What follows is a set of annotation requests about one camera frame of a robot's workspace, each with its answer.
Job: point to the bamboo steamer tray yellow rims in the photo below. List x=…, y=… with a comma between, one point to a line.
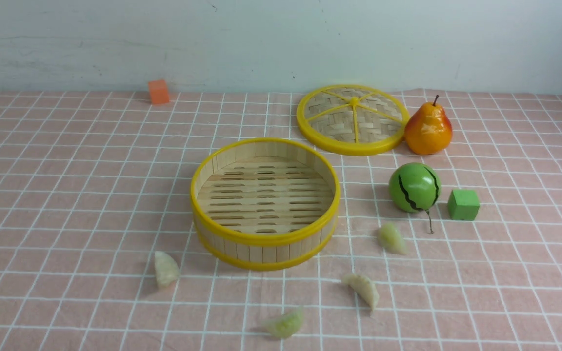
x=265, y=204

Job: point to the green foam cube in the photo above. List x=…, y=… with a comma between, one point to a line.
x=463, y=204

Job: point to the pale green dumpling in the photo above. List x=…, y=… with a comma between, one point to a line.
x=285, y=325
x=391, y=239

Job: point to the green toy watermelon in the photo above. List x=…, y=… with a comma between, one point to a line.
x=415, y=187

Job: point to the pale green dumpling front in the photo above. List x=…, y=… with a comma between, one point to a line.
x=285, y=325

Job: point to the pink checkered tablecloth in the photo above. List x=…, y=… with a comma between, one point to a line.
x=92, y=184

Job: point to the orange foam cube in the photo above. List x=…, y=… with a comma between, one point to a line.
x=158, y=92

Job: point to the orange yellow toy pear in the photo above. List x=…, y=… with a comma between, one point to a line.
x=428, y=131

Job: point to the white dumpling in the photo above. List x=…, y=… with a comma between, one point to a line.
x=363, y=286
x=166, y=269

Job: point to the woven bamboo steamer lid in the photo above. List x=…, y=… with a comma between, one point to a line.
x=352, y=120

